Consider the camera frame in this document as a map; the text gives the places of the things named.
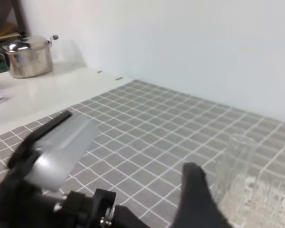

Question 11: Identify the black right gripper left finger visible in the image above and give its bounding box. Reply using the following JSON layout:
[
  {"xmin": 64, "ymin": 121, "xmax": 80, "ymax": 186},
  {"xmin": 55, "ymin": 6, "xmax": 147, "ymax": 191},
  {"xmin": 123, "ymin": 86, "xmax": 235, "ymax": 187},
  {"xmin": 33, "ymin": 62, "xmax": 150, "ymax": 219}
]
[{"xmin": 173, "ymin": 162, "xmax": 232, "ymax": 228}]

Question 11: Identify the clear glass test tube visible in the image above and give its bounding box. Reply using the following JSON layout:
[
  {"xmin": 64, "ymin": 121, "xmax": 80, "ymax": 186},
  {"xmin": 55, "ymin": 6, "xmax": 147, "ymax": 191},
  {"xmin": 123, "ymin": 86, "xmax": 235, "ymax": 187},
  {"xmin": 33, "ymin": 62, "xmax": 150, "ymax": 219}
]
[{"xmin": 212, "ymin": 134, "xmax": 285, "ymax": 228}]

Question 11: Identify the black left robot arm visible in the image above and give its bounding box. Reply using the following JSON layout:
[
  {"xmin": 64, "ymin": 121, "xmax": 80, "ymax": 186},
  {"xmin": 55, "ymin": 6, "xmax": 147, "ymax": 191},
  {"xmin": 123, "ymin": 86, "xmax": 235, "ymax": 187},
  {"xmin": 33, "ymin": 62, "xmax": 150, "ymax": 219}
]
[{"xmin": 0, "ymin": 111, "xmax": 146, "ymax": 228}]

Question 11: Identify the grey checkered tablecloth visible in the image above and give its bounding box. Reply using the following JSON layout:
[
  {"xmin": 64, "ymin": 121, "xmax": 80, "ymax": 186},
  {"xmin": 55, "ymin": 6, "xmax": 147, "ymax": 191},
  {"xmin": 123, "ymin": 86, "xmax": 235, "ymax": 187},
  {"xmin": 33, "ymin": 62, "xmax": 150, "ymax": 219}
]
[{"xmin": 0, "ymin": 80, "xmax": 285, "ymax": 228}]

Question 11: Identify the stainless steel pot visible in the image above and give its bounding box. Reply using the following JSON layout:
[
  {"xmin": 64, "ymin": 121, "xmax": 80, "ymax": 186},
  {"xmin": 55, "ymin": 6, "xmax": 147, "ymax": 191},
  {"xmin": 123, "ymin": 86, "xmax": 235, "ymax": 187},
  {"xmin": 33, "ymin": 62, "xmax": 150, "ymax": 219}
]
[{"xmin": 0, "ymin": 35, "xmax": 59, "ymax": 78}]

